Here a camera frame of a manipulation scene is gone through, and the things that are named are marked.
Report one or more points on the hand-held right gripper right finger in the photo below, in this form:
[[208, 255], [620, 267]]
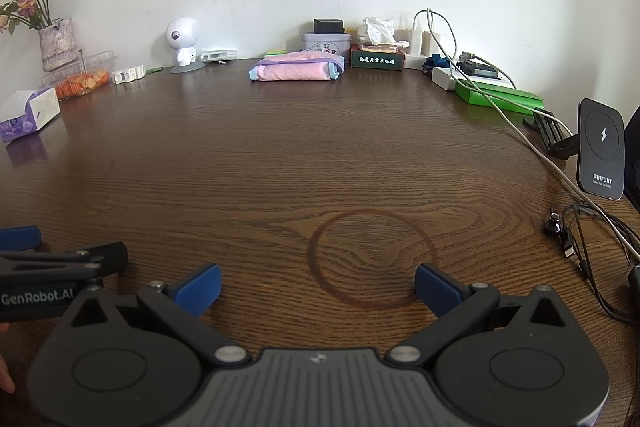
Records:
[[437, 289]]

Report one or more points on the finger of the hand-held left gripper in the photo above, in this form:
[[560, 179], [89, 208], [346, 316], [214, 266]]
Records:
[[20, 238], [112, 257]]

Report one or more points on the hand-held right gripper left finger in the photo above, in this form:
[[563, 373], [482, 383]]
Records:
[[200, 289]]

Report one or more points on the pink blue mesh garment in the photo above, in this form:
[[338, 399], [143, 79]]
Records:
[[297, 68]]

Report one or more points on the person's left hand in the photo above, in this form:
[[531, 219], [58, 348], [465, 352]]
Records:
[[5, 377]]

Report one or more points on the purple white tissue pack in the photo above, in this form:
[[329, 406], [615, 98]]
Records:
[[30, 112]]

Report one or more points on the black round plug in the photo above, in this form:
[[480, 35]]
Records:
[[552, 223]]

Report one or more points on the clear plastic snack container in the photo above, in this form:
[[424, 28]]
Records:
[[80, 77]]

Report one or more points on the white plastic clip holder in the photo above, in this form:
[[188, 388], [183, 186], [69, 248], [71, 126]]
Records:
[[127, 75]]

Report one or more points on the small green flat item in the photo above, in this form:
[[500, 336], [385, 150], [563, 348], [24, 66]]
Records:
[[154, 69]]

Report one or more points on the pale textured flower vase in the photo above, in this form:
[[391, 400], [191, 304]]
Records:
[[57, 44]]

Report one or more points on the green cardboard box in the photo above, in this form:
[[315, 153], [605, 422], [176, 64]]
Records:
[[500, 98]]

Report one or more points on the white power bank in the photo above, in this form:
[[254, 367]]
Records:
[[445, 79]]

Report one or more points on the black battery charger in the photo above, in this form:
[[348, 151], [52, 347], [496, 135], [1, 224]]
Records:
[[477, 69]]

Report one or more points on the white power strip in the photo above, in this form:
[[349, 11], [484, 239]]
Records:
[[412, 62], [217, 55]]

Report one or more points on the white robot-shaped desk fan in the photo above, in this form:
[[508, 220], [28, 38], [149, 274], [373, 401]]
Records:
[[182, 39]]

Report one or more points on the blue black connector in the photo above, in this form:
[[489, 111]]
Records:
[[435, 61]]

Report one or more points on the dark green tissue box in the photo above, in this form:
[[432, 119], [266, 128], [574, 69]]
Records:
[[377, 59]]

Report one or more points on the green white small pack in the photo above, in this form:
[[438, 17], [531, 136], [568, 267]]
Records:
[[274, 53]]

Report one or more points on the white crumpled tissue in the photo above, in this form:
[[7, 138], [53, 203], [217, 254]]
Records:
[[378, 29]]

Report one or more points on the grey printed tin box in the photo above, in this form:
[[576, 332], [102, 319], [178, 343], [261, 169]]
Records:
[[325, 43]]

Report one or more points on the white wall charger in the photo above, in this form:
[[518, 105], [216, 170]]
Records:
[[431, 43], [415, 39]]

